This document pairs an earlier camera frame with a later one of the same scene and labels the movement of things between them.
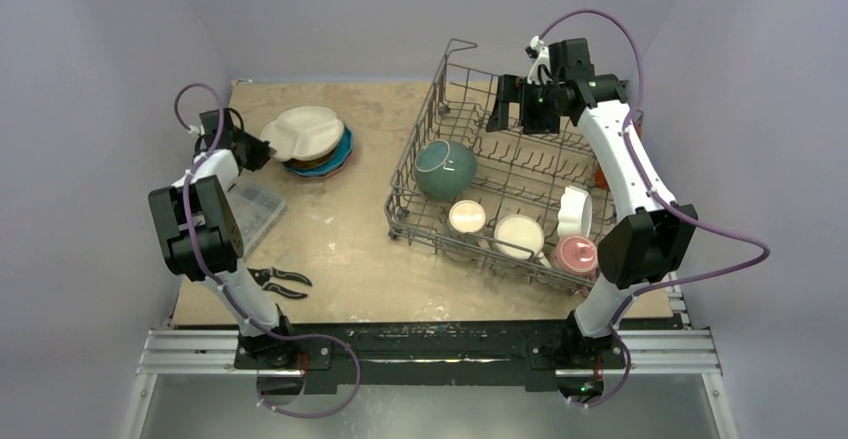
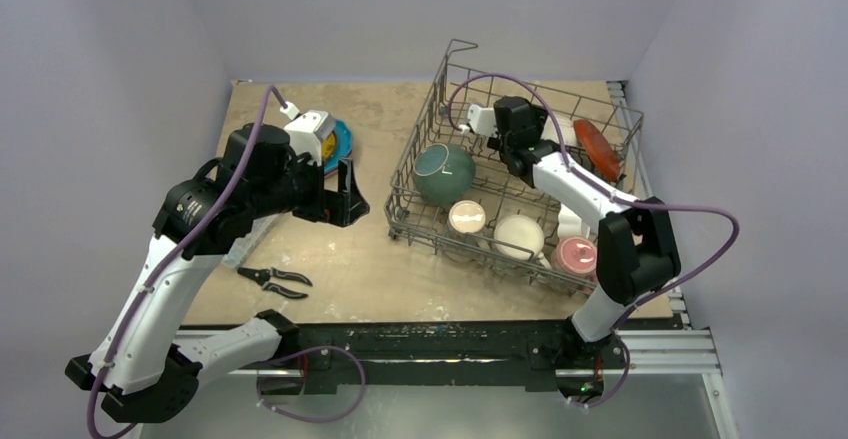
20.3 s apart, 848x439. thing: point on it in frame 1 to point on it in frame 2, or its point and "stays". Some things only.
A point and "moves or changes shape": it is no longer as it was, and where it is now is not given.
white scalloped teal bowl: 444,169 stays
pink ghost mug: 576,256 stays
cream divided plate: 303,133 moves or changes shape
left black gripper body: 254,149 to 308,186
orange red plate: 600,176 to 597,148
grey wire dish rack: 541,201 stays
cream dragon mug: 465,227 stays
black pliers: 263,276 stays
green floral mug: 519,236 stays
